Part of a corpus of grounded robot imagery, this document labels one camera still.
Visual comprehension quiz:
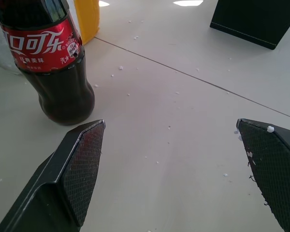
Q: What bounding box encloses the clear plastic bottle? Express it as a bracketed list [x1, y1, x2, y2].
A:
[0, 0, 24, 76]

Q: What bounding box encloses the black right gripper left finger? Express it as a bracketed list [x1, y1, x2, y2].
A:
[0, 119, 106, 232]

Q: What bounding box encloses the black box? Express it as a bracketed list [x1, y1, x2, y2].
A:
[209, 0, 290, 51]

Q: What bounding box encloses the cola bottle with red label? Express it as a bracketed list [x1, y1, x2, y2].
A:
[0, 0, 96, 126]

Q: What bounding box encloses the yellow container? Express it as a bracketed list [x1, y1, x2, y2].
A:
[73, 0, 101, 46]

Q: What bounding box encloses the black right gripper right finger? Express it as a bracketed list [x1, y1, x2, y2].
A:
[236, 118, 290, 232]

